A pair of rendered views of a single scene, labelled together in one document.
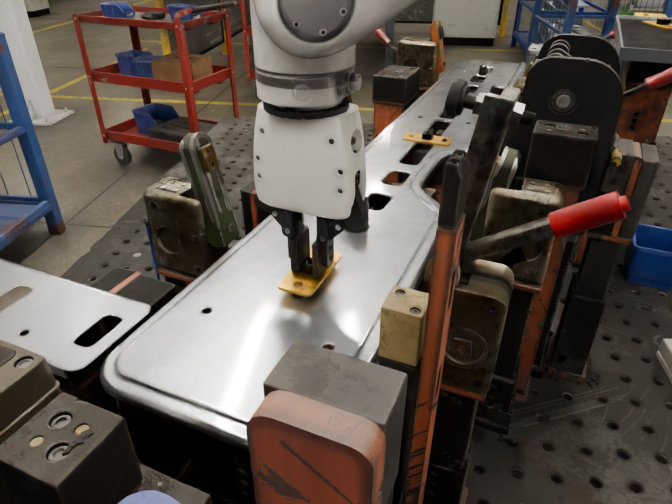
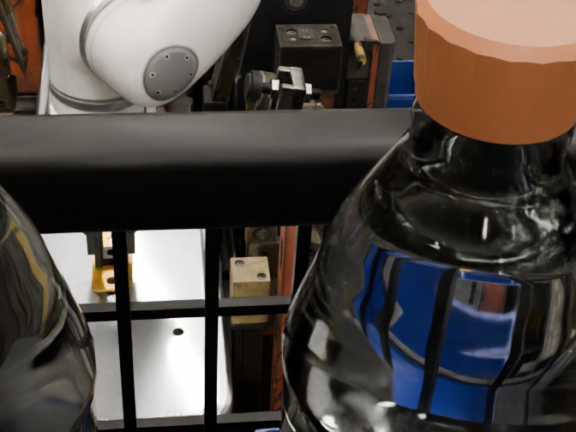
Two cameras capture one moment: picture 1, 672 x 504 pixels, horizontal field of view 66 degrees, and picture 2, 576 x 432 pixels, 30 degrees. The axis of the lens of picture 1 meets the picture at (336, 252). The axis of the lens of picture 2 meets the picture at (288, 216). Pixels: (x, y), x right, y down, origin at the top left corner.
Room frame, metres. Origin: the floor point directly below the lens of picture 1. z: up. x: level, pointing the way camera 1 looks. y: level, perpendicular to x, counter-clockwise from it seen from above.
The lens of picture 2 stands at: (-0.28, 0.30, 1.71)
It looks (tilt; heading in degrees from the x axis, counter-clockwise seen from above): 39 degrees down; 327
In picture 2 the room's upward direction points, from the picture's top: 4 degrees clockwise
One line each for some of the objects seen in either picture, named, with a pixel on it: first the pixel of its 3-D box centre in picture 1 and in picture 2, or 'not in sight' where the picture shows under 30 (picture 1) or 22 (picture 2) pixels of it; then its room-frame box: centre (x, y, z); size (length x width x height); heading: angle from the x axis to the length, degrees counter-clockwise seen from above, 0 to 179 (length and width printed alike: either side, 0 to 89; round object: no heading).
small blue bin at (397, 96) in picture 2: (652, 257); (395, 100); (0.90, -0.65, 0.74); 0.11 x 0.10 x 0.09; 156
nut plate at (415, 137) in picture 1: (427, 136); not in sight; (0.88, -0.16, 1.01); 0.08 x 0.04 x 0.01; 66
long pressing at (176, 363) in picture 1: (426, 137); (111, 25); (0.90, -0.16, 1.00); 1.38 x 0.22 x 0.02; 156
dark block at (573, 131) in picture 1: (530, 276); (297, 185); (0.59, -0.27, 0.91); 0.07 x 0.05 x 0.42; 66
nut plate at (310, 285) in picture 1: (311, 266); (111, 256); (0.45, 0.03, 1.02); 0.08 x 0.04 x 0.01; 156
